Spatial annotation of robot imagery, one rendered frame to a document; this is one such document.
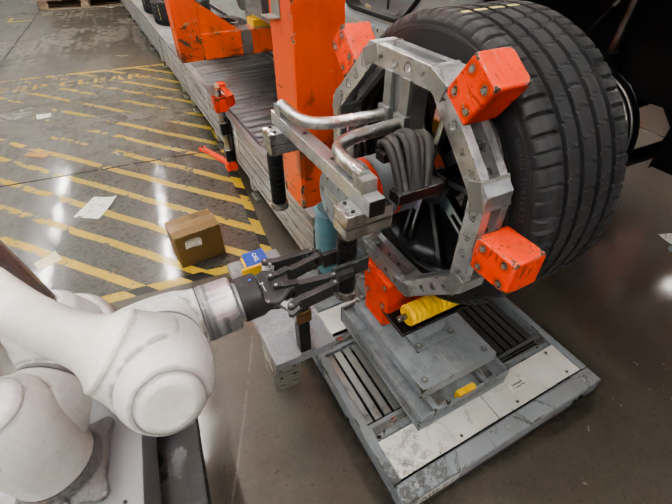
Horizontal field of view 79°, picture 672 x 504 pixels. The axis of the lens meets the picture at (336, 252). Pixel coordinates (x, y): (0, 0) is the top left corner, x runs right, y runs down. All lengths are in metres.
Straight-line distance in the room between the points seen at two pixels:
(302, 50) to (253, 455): 1.21
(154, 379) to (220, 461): 1.04
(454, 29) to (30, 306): 0.75
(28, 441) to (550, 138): 1.00
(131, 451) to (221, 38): 2.65
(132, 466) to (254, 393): 0.61
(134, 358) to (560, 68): 0.76
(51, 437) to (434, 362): 0.99
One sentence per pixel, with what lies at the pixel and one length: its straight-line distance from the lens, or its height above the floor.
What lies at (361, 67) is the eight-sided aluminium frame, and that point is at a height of 1.06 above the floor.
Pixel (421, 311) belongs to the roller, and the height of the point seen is 0.53.
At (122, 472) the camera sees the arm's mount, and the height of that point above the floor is 0.43.
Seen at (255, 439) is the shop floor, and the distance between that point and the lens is 1.48.
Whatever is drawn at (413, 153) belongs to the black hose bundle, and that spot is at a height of 1.03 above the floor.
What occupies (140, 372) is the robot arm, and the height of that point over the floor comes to 0.97.
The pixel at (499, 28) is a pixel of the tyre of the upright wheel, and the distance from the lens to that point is 0.84.
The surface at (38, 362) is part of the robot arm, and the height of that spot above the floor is 0.65.
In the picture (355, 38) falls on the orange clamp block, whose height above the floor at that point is 1.10.
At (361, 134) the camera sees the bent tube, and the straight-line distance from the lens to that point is 0.77.
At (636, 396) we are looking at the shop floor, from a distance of 1.86.
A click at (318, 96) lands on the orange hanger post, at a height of 0.90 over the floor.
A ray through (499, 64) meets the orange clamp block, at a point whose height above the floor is 1.15.
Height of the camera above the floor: 1.33
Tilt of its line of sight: 41 degrees down
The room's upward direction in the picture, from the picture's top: straight up
